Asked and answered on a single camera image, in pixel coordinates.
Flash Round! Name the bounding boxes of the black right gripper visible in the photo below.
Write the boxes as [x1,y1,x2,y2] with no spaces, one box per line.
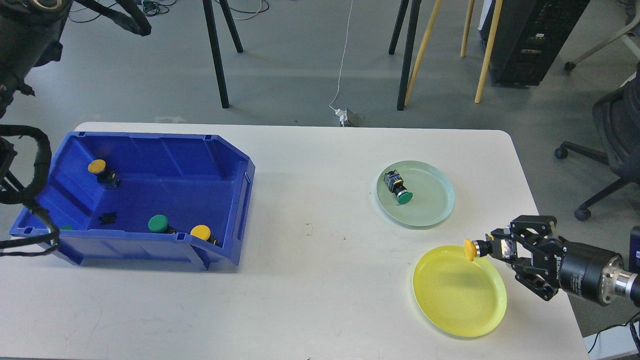
[487,215,626,306]

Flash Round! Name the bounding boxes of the yellow push button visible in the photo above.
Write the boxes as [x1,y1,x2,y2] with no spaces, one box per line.
[87,159,121,189]
[462,239,494,262]
[189,224,218,246]

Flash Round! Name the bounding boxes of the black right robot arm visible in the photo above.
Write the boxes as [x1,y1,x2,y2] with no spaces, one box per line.
[476,215,639,306]

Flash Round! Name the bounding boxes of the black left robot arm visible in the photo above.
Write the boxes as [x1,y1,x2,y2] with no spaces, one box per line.
[0,0,74,116]

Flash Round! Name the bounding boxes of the yellow plate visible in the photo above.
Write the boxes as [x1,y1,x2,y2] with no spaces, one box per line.
[411,245,508,338]

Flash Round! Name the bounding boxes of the light green plate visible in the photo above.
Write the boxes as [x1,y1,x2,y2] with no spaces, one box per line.
[375,160,456,229]

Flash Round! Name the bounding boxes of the yellow push button front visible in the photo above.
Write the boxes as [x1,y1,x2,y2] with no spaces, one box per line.
[189,224,218,246]

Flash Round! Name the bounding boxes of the small black button part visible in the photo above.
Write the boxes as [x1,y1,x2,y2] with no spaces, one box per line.
[98,211,118,226]

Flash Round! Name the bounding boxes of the black computer tower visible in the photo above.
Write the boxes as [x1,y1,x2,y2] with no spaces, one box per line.
[489,0,590,87]

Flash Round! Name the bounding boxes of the white power adapter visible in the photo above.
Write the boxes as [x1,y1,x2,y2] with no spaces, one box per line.
[334,108,358,128]

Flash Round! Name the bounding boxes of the wooden easel leg right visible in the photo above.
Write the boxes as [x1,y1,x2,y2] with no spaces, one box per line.
[474,0,503,104]

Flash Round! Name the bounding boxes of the wooden easel leg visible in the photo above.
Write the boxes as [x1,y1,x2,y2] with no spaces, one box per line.
[403,0,442,107]
[460,0,475,58]
[474,0,503,104]

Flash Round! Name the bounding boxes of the wooden easel leg middle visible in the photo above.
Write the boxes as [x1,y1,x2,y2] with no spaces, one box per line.
[460,0,475,58]

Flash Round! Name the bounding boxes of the wooden easel leg left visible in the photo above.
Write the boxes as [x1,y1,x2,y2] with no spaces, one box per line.
[403,0,442,107]

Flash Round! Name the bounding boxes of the black stand legs centre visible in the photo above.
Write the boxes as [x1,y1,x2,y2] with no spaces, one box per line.
[388,0,422,111]

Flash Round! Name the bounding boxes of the blue plastic storage bin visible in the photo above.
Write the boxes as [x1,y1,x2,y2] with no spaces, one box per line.
[37,132,255,271]

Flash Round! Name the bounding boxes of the black tripod legs left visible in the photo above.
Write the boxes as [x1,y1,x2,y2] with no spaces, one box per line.
[202,0,243,109]

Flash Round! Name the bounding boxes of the black cable lower right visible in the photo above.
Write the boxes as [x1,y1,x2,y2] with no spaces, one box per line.
[588,311,640,354]

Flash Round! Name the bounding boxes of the white cable on floor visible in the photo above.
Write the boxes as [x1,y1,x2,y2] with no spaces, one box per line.
[329,0,354,112]

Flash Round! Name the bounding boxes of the black corrugated cable left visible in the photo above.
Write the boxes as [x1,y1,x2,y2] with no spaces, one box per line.
[0,125,61,257]

